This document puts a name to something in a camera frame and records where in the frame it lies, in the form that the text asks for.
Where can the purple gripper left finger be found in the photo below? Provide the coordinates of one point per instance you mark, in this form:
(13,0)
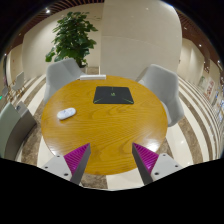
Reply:
(71,166)

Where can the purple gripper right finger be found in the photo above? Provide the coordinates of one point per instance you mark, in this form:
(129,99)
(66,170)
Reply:
(153,166)

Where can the white computer mouse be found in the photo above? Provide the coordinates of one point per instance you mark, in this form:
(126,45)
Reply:
(66,113)

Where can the black mouse pad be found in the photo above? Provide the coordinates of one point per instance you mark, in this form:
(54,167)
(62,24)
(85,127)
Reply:
(112,95)

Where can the round wooden table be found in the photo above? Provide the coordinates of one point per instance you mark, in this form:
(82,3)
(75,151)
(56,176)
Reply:
(110,129)

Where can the grey chair back right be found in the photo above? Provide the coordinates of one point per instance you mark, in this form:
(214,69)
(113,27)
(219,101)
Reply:
(165,85)

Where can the grey chair back left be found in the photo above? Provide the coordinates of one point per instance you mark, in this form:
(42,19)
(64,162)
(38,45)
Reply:
(60,74)

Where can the white chair behind table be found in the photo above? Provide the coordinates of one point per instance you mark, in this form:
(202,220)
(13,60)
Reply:
(92,77)

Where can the grey chair left background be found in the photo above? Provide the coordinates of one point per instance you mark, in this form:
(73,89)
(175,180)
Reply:
(19,83)

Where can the green potted plant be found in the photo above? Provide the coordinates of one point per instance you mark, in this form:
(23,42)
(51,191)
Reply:
(72,39)

